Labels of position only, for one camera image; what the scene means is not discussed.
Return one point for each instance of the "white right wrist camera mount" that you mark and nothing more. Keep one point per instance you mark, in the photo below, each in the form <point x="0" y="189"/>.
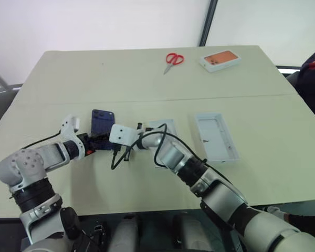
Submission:
<point x="122" y="135"/>

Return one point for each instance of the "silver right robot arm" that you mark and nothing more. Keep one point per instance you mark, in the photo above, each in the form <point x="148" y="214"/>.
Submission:
<point x="225" y="194"/>

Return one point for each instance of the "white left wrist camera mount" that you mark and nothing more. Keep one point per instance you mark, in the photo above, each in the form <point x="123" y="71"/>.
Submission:
<point x="68" y="128"/>

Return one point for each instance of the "dark flat ledge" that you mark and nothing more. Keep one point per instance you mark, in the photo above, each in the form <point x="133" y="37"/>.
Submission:
<point x="288" y="70"/>

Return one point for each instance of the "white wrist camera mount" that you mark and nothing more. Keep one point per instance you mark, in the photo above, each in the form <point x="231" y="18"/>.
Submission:
<point x="122" y="135"/>
<point x="68" y="128"/>

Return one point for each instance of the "dark blue smartphone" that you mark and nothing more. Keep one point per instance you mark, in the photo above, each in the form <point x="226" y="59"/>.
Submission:
<point x="102" y="120"/>

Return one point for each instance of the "dark window frame pole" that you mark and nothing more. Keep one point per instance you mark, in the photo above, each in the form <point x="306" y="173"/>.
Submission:
<point x="208" y="23"/>

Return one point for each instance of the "person in dark clothes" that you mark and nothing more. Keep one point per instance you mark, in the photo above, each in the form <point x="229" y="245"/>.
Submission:
<point x="312" y="84"/>

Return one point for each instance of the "white gloved hand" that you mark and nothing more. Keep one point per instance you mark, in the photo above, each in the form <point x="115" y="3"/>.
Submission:
<point x="275" y="211"/>

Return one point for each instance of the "white phone box lid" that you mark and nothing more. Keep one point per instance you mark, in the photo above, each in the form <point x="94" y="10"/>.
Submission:
<point x="215" y="136"/>

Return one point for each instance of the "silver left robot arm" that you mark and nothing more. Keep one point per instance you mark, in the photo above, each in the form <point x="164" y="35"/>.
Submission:
<point x="23" y="162"/>

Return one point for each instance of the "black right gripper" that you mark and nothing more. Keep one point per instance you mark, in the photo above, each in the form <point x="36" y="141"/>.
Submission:
<point x="115" y="147"/>

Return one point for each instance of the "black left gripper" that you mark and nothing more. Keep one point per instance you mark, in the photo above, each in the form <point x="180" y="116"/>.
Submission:
<point x="88" y="143"/>

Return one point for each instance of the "white box with orange phone print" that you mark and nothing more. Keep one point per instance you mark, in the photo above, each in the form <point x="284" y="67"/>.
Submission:
<point x="220" y="59"/>

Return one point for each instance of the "dark rounded robot leg shape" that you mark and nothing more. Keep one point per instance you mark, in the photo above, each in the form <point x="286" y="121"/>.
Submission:
<point x="126" y="233"/>
<point x="191" y="233"/>

